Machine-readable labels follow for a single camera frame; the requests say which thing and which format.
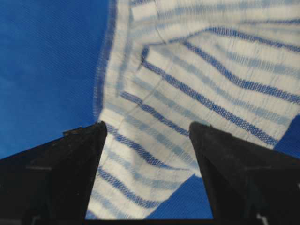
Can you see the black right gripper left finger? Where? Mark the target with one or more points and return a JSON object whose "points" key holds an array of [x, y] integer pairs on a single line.
{"points": [[51, 184]]}

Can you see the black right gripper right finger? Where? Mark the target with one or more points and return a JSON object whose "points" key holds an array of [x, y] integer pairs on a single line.
{"points": [[246, 184]]}

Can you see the white blue striped towel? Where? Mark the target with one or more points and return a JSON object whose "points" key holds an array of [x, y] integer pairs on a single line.
{"points": [[231, 64]]}

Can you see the blue table cloth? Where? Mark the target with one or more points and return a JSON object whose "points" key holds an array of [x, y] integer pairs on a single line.
{"points": [[49, 56]]}

